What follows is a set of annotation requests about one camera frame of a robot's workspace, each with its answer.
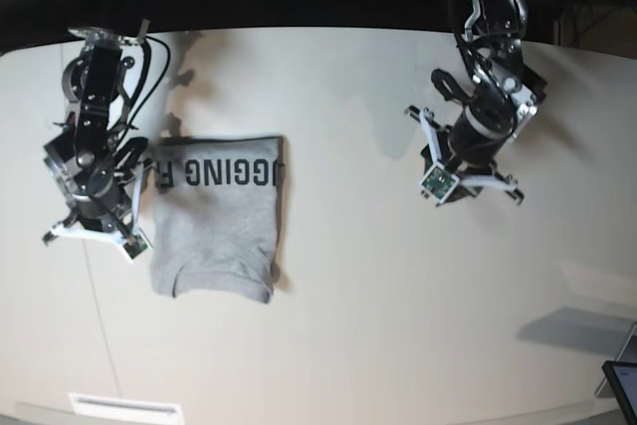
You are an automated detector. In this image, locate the grey T-shirt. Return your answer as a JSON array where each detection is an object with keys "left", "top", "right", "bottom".
[{"left": 150, "top": 135, "right": 285, "bottom": 304}]

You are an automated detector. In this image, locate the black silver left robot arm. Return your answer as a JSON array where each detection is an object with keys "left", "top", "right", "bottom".
[{"left": 406, "top": 0, "right": 546, "bottom": 206}]

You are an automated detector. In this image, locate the grey tablet stand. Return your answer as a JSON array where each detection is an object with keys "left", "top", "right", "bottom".
[{"left": 594, "top": 321, "right": 636, "bottom": 399}]

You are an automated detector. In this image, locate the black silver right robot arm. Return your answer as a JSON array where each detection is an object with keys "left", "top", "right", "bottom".
[{"left": 43, "top": 0, "right": 158, "bottom": 244}]

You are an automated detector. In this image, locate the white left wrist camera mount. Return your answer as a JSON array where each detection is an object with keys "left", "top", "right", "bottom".
[{"left": 405, "top": 106, "right": 527, "bottom": 207}]

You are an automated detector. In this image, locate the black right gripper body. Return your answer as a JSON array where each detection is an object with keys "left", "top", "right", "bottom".
[{"left": 59, "top": 136, "right": 149, "bottom": 234}]

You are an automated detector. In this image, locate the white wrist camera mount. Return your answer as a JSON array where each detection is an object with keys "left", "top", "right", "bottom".
[
  {"left": 42, "top": 156, "right": 151, "bottom": 262},
  {"left": 405, "top": 106, "right": 527, "bottom": 207}
]

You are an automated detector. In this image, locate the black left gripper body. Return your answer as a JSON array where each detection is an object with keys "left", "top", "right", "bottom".
[{"left": 420, "top": 106, "right": 524, "bottom": 205}]

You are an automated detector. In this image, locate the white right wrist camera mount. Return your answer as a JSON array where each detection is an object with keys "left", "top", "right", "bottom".
[{"left": 42, "top": 156, "right": 151, "bottom": 262}]

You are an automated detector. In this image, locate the black tablet screen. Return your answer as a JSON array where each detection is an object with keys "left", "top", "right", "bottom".
[{"left": 614, "top": 367, "right": 636, "bottom": 425}]

